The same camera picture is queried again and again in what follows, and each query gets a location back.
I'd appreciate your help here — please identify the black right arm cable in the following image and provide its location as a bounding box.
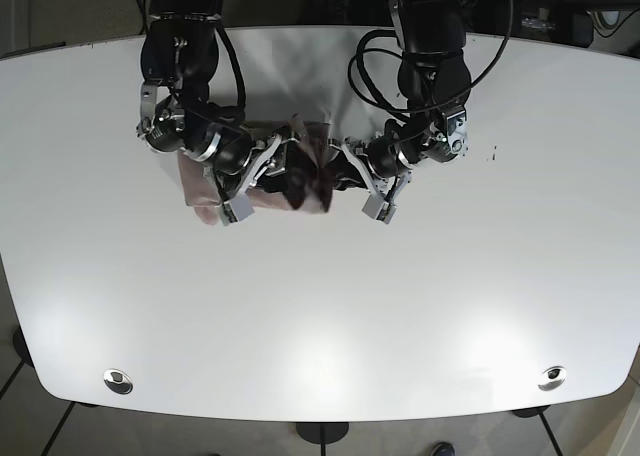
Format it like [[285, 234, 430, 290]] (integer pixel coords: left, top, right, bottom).
[[199, 20, 249, 127]]

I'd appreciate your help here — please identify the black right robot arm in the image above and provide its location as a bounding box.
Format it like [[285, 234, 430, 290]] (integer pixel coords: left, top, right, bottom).
[[137, 0, 332, 224]]

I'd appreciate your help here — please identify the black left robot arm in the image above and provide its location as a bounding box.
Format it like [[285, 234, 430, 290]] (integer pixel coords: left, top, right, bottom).
[[347, 0, 472, 180]]

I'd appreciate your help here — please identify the right chrome table grommet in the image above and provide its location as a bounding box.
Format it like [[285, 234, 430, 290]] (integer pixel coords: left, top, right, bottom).
[[537, 366, 567, 392]]

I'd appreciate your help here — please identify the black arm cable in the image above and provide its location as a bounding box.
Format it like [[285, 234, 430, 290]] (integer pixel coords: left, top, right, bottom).
[[347, 0, 516, 127], [199, 20, 249, 127]]

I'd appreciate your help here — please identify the chrome table grommet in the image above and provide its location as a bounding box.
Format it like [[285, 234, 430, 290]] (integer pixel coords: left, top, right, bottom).
[[103, 368, 133, 395], [537, 366, 567, 392]]

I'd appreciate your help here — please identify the dark shoe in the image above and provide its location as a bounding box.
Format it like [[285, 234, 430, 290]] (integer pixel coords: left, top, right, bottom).
[[429, 442, 456, 456]]

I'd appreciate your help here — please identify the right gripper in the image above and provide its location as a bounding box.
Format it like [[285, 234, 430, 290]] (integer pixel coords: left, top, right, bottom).
[[137, 100, 309, 210]]

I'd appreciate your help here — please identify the mauve brown T-shirt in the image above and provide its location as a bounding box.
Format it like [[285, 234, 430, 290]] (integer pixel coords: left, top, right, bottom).
[[177, 116, 335, 225]]

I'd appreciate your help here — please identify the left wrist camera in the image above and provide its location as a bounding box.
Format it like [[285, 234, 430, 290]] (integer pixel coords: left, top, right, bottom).
[[362, 194, 397, 224]]

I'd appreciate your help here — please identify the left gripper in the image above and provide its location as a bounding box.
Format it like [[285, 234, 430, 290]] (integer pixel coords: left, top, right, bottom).
[[327, 110, 469, 200]]

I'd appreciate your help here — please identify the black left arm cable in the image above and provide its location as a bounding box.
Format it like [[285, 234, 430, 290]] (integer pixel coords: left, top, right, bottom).
[[347, 0, 516, 127]]

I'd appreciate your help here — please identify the left chrome table grommet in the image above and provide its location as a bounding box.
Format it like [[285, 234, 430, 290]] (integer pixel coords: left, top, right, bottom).
[[103, 368, 133, 395]]

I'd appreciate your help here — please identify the black table base foot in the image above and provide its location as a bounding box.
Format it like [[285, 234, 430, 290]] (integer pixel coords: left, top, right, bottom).
[[295, 422, 349, 445]]

